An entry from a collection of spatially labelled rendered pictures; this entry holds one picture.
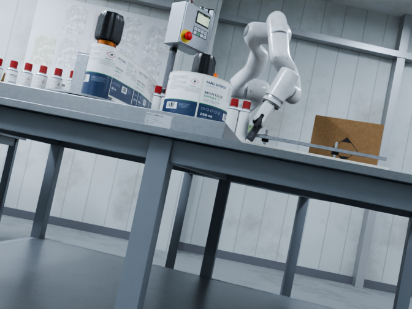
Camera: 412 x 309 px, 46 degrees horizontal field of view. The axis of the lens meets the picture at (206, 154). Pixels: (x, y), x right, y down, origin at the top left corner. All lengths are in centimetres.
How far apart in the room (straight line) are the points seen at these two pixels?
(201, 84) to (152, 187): 36
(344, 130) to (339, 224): 301
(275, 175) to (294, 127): 389
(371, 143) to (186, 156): 119
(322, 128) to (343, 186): 107
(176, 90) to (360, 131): 106
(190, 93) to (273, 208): 368
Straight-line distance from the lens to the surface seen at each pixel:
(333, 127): 228
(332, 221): 519
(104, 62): 156
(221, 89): 147
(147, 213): 127
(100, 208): 504
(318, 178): 123
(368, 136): 227
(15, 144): 397
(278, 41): 218
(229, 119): 205
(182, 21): 221
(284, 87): 205
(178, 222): 330
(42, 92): 145
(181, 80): 146
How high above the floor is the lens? 72
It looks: 3 degrees up
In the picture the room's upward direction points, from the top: 12 degrees clockwise
